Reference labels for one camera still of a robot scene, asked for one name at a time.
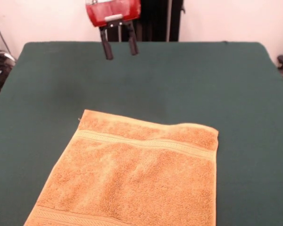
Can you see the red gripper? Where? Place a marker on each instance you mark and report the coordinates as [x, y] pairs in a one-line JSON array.
[[115, 11]]

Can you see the dark green table cloth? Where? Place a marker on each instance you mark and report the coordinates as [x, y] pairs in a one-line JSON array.
[[202, 94]]

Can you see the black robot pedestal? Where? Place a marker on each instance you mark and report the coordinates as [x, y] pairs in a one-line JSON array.
[[155, 18]]

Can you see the orange terry towel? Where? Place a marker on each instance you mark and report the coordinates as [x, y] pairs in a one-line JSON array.
[[132, 176]]

